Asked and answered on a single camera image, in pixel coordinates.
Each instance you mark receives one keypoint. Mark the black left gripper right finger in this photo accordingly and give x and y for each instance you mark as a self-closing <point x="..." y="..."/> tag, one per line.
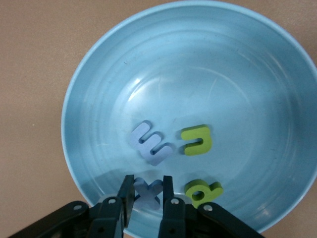
<point x="178" y="220"/>

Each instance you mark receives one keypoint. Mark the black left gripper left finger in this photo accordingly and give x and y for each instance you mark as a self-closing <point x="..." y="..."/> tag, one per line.
<point x="104" y="218"/>

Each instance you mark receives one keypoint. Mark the blue small letter x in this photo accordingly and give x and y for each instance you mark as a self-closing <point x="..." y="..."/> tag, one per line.
<point x="148" y="194"/>

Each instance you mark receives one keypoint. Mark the green small letter q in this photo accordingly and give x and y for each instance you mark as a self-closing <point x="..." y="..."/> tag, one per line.
<point x="213" y="191"/>

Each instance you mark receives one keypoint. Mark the green small letter u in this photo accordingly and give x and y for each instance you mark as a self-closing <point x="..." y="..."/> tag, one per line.
<point x="206" y="143"/>

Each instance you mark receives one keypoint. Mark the blue small letter m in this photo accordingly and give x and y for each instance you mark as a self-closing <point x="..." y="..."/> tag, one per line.
<point x="138" y="141"/>

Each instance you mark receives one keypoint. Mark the blue plate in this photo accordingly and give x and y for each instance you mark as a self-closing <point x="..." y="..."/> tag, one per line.
<point x="198" y="74"/>

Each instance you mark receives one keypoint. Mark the brown table cover mat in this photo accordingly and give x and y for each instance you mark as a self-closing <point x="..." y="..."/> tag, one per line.
<point x="29" y="74"/>

